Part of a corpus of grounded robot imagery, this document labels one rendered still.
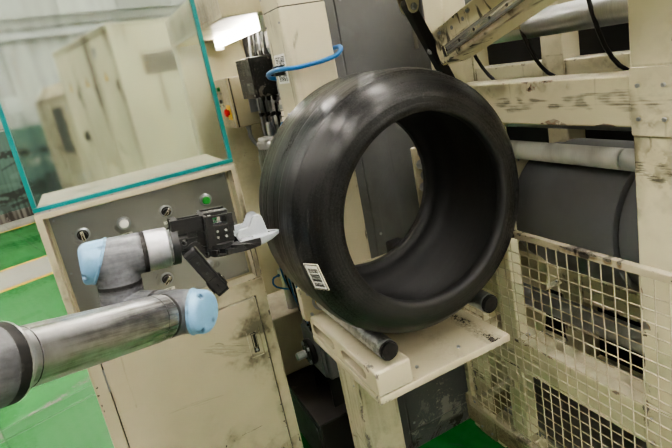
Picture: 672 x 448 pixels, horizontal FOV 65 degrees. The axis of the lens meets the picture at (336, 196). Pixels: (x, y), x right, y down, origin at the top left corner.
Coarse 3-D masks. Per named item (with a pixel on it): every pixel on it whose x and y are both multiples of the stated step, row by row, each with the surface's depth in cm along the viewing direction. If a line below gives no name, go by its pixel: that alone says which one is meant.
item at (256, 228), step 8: (256, 216) 102; (256, 224) 102; (264, 224) 103; (240, 232) 101; (248, 232) 102; (256, 232) 102; (264, 232) 103; (272, 232) 105; (240, 240) 101; (264, 240) 103
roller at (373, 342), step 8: (328, 312) 133; (336, 320) 129; (352, 328) 121; (360, 328) 119; (360, 336) 118; (368, 336) 115; (376, 336) 113; (384, 336) 113; (368, 344) 114; (376, 344) 112; (384, 344) 110; (392, 344) 111; (376, 352) 112; (384, 352) 110; (392, 352) 111
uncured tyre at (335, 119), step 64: (320, 128) 99; (384, 128) 100; (448, 128) 135; (320, 192) 97; (448, 192) 142; (512, 192) 117; (320, 256) 99; (384, 256) 140; (448, 256) 136; (384, 320) 107
